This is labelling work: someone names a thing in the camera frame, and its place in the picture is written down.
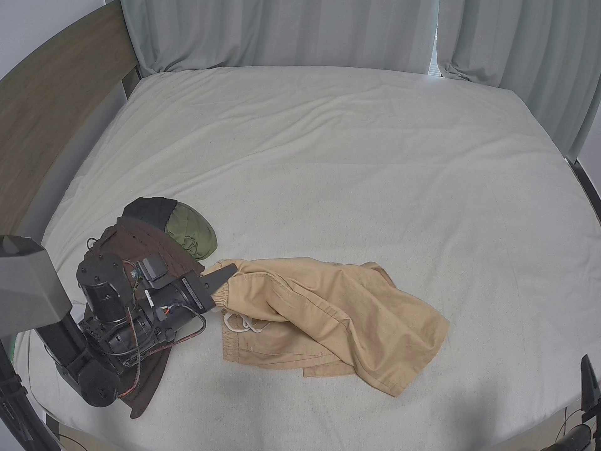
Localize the green and black garment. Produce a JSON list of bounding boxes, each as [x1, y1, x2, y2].
[[122, 197, 218, 260]]

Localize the tan shorts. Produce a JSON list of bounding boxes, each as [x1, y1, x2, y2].
[[207, 257, 450, 397]]

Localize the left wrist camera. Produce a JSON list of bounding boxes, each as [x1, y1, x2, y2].
[[136, 257, 172, 291]]

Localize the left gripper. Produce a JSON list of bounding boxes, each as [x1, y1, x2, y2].
[[148, 263, 238, 345]]

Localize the brown shorts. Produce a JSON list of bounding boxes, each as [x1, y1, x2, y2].
[[77, 216, 207, 419]]

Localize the bed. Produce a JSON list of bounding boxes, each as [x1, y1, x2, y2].
[[0, 0, 601, 451]]

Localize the pale green curtain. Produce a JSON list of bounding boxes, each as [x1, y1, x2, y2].
[[437, 0, 601, 161], [115, 0, 439, 78]]

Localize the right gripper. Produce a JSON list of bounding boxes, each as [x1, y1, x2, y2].
[[539, 354, 601, 451]]

